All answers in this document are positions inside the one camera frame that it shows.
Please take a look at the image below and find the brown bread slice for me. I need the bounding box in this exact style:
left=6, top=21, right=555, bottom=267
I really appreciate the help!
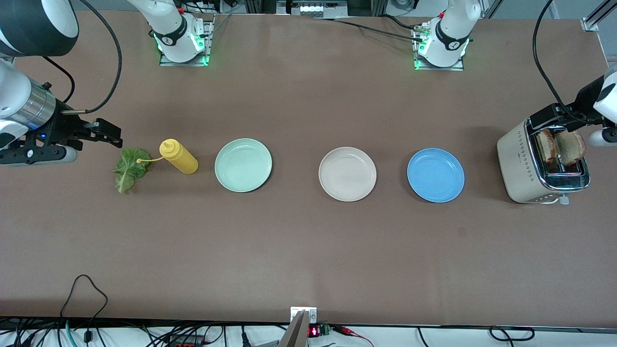
left=536, top=129, right=558, bottom=165
left=554, top=130, right=587, bottom=167

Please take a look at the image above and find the green lettuce leaf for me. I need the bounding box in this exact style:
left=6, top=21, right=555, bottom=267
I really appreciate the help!
left=113, top=147, right=152, bottom=194

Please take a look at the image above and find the yellow squeeze bottle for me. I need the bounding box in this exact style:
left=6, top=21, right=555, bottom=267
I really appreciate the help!
left=136, top=139, right=199, bottom=175

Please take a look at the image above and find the blue plate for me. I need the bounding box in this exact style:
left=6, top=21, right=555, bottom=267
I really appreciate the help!
left=407, top=148, right=465, bottom=203

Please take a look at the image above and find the mint green plate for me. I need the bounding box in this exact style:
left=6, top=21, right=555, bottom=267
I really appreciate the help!
left=215, top=138, right=273, bottom=193

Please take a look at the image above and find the beige plate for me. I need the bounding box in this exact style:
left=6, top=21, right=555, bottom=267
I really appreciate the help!
left=319, top=147, right=377, bottom=202

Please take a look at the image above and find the beige chrome toaster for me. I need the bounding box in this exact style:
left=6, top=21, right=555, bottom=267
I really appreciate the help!
left=496, top=115, right=591, bottom=205

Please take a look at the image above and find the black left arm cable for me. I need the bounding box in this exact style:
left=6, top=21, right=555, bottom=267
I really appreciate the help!
left=532, top=0, right=579, bottom=121

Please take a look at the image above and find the aluminium frame corner bracket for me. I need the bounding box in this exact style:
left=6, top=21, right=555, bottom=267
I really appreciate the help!
left=581, top=0, right=617, bottom=32

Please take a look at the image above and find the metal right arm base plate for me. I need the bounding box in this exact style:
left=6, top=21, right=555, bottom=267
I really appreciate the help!
left=159, top=13, right=215, bottom=67

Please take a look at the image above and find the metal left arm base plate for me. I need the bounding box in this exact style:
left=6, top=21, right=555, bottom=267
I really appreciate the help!
left=414, top=46, right=466, bottom=72

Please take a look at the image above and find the black looped cable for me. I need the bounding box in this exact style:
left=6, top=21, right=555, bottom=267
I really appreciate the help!
left=59, top=275, right=109, bottom=347

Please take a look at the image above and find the black base power cable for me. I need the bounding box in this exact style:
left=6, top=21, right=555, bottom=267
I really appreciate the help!
left=313, top=14, right=426, bottom=40

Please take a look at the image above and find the black coiled cable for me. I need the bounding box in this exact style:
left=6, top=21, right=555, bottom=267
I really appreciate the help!
left=417, top=327, right=536, bottom=343

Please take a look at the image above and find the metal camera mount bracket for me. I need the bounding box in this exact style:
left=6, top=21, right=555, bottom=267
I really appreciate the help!
left=279, top=307, right=318, bottom=347

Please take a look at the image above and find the red clip wire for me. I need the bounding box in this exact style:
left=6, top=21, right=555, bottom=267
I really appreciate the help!
left=333, top=325, right=374, bottom=347

